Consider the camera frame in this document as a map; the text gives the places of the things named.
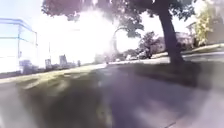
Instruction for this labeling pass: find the wide grass field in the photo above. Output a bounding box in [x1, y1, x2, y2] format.
[0, 63, 114, 128]

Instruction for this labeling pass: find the grass verge beyond road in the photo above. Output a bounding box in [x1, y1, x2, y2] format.
[151, 43, 224, 58]

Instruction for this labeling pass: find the large thick-trunked tree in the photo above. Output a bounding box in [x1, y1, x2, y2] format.
[41, 0, 198, 65]

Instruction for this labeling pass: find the grey concrete sidewalk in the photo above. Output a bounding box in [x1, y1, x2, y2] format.
[94, 63, 224, 128]

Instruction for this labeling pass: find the house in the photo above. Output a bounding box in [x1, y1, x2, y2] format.
[185, 20, 224, 48]

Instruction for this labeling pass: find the dark car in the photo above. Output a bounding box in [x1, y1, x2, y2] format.
[137, 49, 153, 61]

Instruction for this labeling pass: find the small dark tree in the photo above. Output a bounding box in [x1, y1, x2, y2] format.
[137, 31, 160, 54]

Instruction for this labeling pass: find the yellow-green tree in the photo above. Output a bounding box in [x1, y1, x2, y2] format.
[194, 2, 218, 46]

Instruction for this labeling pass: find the blue and white building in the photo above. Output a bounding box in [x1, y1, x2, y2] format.
[0, 17, 39, 74]

